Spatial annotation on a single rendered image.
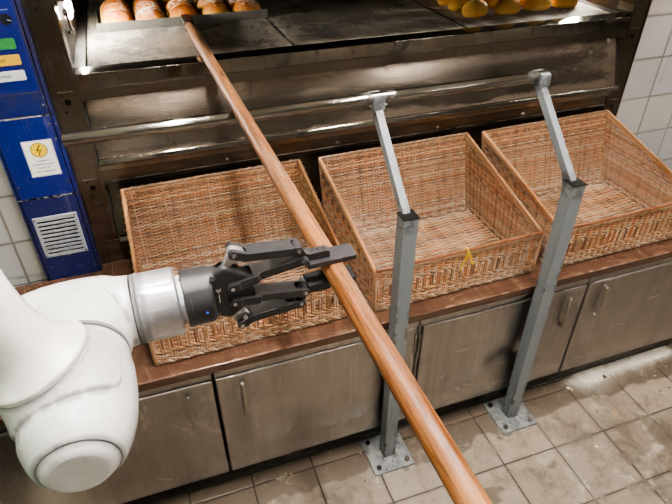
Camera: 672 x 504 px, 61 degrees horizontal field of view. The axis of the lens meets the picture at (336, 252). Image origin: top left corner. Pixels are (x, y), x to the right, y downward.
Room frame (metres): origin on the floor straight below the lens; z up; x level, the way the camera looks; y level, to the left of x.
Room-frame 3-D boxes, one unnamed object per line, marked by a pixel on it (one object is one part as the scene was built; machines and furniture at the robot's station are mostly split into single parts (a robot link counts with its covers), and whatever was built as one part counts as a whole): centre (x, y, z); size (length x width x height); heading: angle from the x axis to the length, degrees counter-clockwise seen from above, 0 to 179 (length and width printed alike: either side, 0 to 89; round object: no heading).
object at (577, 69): (1.76, -0.17, 1.02); 1.79 x 0.11 x 0.19; 109
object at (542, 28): (1.78, -0.16, 1.16); 1.80 x 0.06 x 0.04; 109
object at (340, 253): (0.62, 0.01, 1.22); 0.07 x 0.03 x 0.01; 110
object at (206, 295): (0.57, 0.16, 1.20); 0.09 x 0.07 x 0.08; 110
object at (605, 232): (1.72, -0.85, 0.72); 0.56 x 0.49 x 0.28; 111
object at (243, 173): (1.31, 0.29, 0.72); 0.56 x 0.49 x 0.28; 111
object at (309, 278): (0.62, 0.01, 1.18); 0.07 x 0.03 x 0.01; 110
